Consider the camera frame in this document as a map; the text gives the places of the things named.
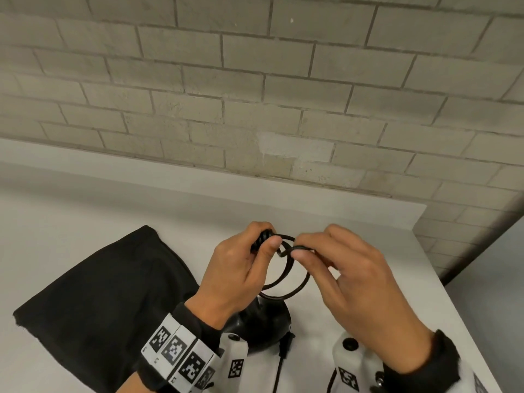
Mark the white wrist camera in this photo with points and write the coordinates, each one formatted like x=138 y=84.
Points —
x=354 y=368
x=233 y=364

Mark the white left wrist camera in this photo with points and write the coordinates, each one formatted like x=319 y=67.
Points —
x=233 y=364

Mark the person's left hand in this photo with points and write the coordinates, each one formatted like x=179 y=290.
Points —
x=233 y=278

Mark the black cloth drawstring bag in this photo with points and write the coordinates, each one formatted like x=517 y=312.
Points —
x=102 y=306

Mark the right wristband with markers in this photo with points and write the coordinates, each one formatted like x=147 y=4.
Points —
x=438 y=368

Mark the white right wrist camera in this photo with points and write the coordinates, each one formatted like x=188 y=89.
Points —
x=354 y=368

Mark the black hair dryer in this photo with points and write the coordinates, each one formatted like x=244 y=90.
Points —
x=262 y=323

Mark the person's right hand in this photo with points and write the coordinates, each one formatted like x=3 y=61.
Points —
x=364 y=294

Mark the person's left forearm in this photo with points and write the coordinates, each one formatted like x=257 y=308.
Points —
x=131 y=384

